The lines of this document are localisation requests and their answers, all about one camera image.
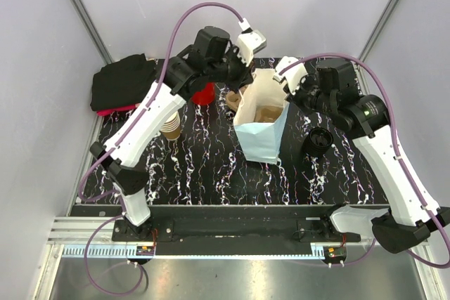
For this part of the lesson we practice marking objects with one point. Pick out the red cup holder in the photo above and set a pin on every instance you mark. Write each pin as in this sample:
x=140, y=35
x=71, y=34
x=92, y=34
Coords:
x=205, y=96

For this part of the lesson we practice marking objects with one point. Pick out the black marble pattern mat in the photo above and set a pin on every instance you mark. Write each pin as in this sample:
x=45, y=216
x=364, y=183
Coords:
x=206, y=165

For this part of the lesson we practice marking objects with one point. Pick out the light blue paper bag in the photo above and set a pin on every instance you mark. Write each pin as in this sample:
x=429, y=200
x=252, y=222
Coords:
x=260, y=142

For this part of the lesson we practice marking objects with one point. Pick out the black folded cloth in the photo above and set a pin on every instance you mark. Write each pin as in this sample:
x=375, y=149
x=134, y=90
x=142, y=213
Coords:
x=123, y=83

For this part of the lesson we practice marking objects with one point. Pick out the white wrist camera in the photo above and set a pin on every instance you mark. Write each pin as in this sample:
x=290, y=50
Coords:
x=289, y=71
x=249, y=42

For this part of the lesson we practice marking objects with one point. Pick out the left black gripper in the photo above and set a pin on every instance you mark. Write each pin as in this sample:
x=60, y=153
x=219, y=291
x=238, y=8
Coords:
x=244, y=78

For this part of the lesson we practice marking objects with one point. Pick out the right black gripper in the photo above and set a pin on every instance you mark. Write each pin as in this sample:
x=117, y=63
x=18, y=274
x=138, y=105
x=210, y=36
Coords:
x=295, y=97

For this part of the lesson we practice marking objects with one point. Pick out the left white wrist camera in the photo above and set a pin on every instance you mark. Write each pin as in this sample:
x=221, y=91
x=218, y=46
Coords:
x=249, y=42

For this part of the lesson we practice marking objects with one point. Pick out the aluminium frame rail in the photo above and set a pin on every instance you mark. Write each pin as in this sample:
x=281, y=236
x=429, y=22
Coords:
x=121, y=270

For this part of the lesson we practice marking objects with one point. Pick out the stack of brown paper cups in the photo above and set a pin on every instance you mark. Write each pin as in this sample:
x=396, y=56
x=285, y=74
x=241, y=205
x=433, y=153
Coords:
x=171, y=129

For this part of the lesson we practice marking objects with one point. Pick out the cardboard cup carrier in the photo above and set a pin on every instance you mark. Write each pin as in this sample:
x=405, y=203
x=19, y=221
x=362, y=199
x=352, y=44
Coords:
x=267, y=114

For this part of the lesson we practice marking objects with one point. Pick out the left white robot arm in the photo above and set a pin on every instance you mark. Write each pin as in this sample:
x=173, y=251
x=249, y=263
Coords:
x=211, y=58

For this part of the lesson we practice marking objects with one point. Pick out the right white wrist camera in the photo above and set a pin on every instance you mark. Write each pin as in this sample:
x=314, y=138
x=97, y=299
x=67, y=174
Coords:
x=289, y=71

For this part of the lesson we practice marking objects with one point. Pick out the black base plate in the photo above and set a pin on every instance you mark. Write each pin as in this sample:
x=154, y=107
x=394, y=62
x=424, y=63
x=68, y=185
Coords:
x=279, y=231

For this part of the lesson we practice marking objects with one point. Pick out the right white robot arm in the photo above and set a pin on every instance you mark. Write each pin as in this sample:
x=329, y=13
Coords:
x=366, y=120

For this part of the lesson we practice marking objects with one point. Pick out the pink cloth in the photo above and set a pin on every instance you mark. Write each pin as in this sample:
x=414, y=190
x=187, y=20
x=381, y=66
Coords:
x=110, y=111

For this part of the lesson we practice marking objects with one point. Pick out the stack of black cup lids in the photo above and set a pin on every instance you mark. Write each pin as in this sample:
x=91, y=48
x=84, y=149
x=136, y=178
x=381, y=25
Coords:
x=317, y=142

